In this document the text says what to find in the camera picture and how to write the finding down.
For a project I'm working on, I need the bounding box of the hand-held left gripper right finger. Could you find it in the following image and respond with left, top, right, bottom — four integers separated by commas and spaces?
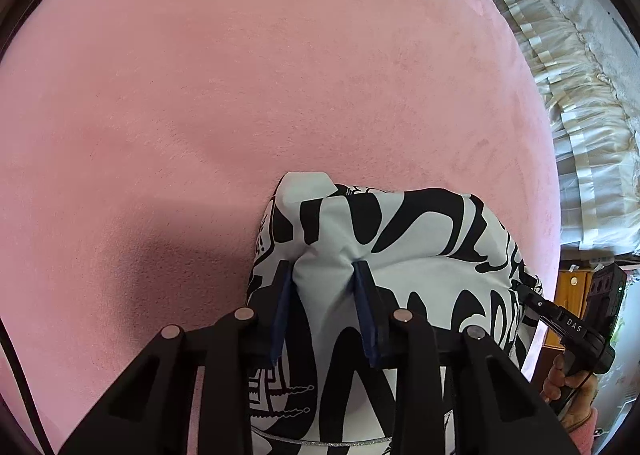
352, 260, 571, 455

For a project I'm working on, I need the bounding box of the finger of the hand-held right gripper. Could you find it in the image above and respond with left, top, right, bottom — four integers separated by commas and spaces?
515, 282, 597, 352

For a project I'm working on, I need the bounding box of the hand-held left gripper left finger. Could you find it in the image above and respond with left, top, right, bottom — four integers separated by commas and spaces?
57, 260, 293, 455

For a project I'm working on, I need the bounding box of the black white printed jacket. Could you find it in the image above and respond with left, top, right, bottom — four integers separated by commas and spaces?
247, 172, 543, 455

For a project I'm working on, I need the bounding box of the person's right forearm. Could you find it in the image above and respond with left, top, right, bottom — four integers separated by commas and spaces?
560, 407, 599, 455

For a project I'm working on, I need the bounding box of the person's right hand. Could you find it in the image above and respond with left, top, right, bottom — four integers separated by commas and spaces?
542, 352, 599, 428

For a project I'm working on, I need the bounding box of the wooden drawer cabinet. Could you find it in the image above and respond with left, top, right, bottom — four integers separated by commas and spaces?
542, 260, 596, 351

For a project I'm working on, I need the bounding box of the pink fleece blanket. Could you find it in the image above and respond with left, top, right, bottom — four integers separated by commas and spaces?
0, 0, 563, 455

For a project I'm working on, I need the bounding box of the black cable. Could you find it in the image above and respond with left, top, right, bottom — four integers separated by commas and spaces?
0, 317, 54, 455

